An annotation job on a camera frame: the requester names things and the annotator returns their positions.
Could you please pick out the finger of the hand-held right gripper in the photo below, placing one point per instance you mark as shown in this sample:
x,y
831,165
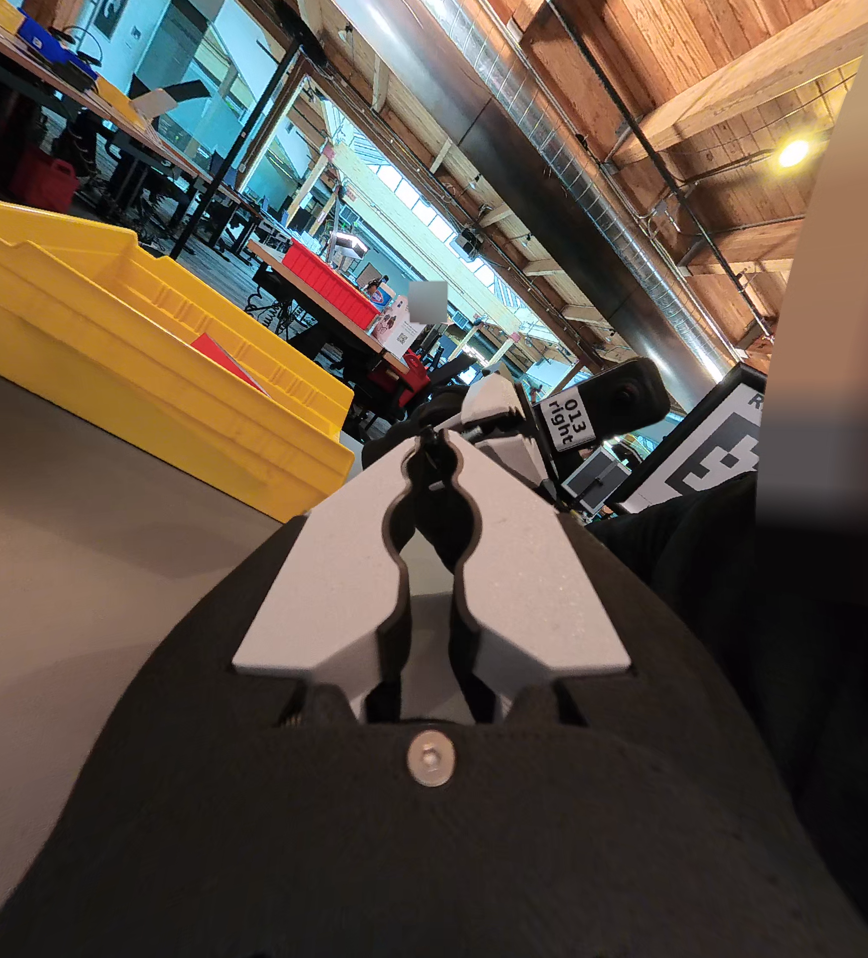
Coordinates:
x,y
490,400
520,460

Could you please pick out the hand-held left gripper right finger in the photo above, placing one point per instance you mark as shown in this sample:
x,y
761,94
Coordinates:
x,y
546,591

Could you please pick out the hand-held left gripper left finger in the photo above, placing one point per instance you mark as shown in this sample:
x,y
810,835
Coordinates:
x,y
314,591

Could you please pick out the black star knob screw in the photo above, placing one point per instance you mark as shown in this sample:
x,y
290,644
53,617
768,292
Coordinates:
x,y
434,441

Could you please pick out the red tape roll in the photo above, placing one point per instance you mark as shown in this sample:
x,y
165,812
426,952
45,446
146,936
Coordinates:
x,y
221,355

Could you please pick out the yellow plastic bin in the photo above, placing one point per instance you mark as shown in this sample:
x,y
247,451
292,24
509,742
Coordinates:
x,y
67,314

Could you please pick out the person's right hand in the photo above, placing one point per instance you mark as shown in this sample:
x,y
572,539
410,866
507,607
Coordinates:
x,y
441,524

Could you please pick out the small grey box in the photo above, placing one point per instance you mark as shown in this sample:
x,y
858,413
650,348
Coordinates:
x,y
595,479

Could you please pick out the black white marker board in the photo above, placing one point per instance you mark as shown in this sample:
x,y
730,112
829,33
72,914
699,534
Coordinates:
x,y
718,456

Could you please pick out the ceiling projector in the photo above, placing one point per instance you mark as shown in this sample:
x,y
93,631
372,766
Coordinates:
x,y
469,243

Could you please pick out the red plastic bin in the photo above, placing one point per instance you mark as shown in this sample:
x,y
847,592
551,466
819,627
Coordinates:
x,y
329,281

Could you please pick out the ceiling lamp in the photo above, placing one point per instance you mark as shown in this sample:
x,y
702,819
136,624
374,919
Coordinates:
x,y
793,152

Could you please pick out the red plastic jug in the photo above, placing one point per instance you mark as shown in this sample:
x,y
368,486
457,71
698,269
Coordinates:
x,y
45,179

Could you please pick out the blue parts bin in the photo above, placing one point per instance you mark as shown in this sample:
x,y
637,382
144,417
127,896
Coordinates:
x,y
52,41

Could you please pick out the large silver duct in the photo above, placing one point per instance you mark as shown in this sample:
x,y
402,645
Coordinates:
x,y
539,165

